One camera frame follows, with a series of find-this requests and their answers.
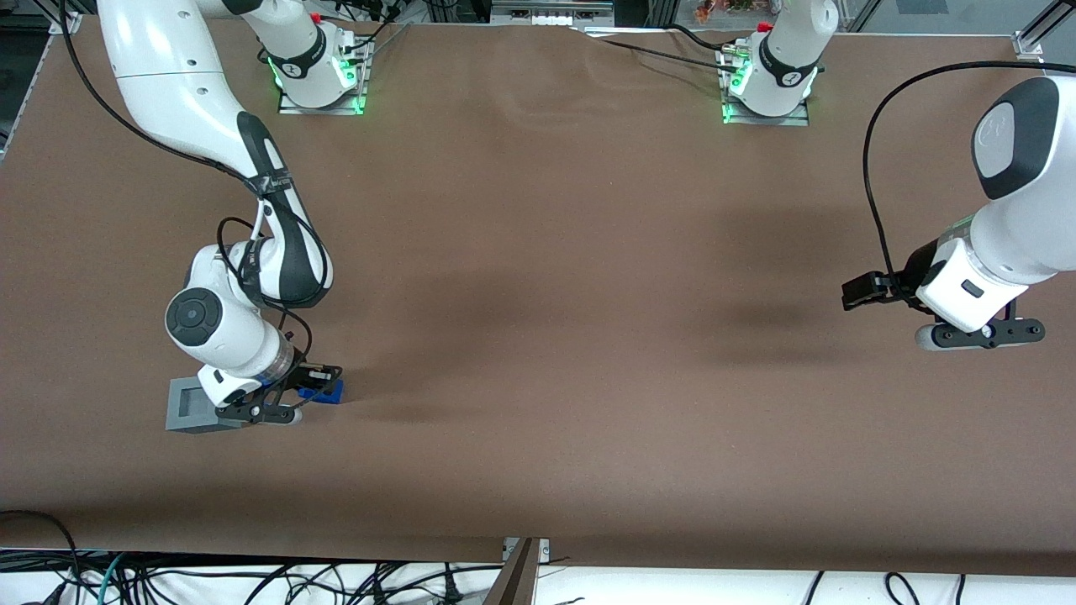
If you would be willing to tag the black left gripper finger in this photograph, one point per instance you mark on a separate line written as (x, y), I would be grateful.
(874, 297)
(878, 284)

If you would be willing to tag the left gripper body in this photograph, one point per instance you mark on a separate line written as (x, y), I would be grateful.
(915, 270)

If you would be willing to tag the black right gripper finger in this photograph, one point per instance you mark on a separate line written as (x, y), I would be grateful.
(303, 397)
(319, 376)

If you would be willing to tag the blue plastic part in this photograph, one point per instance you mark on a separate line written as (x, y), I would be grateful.
(333, 392)

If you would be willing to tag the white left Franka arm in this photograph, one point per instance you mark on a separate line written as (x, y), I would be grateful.
(1034, 227)

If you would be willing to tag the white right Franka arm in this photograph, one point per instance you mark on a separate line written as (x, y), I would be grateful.
(168, 76)

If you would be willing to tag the gray cube base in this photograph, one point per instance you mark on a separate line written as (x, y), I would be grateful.
(178, 420)

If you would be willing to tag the brown table cover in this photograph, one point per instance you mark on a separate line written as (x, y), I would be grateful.
(538, 294)

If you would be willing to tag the orange plastic items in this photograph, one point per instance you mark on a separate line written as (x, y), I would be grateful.
(723, 8)

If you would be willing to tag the white power strip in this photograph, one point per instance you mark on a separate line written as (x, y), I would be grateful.
(546, 17)

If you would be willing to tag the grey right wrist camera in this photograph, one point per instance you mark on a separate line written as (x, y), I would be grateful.
(252, 413)

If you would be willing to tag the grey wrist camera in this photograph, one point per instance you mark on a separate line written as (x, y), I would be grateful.
(252, 413)
(992, 334)

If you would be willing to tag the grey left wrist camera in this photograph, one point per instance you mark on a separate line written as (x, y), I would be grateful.
(992, 334)

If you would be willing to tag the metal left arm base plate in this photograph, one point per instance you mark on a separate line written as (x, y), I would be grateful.
(765, 120)

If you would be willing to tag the silver corner bracket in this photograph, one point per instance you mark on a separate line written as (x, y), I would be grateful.
(54, 25)
(1027, 46)

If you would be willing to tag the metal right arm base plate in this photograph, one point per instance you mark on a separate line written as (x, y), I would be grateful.
(319, 110)

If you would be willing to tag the dark frame strut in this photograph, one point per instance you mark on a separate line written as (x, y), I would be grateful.
(513, 584)

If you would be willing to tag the silver bracket plate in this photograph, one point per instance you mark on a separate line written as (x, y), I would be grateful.
(544, 550)

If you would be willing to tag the aluminium frame extrusion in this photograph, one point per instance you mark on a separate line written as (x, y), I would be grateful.
(1055, 18)

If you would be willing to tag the aluminium frame rail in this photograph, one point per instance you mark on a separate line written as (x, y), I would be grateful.
(13, 126)

